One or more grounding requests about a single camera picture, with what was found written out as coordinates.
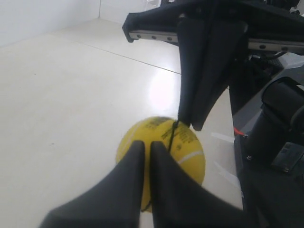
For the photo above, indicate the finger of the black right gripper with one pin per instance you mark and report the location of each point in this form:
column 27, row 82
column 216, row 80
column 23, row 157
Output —
column 196, row 95
column 227, row 50

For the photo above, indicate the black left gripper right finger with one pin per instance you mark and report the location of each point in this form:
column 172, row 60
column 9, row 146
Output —
column 179, row 202

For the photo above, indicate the yellow tennis ball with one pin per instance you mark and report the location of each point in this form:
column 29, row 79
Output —
column 182, row 144

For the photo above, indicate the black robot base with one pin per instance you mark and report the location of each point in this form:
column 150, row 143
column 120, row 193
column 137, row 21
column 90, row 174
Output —
column 270, row 161

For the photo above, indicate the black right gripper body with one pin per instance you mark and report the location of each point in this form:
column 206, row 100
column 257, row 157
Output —
column 249, row 23

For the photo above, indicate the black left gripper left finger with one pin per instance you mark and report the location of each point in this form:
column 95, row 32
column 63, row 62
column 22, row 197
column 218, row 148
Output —
column 115, row 202

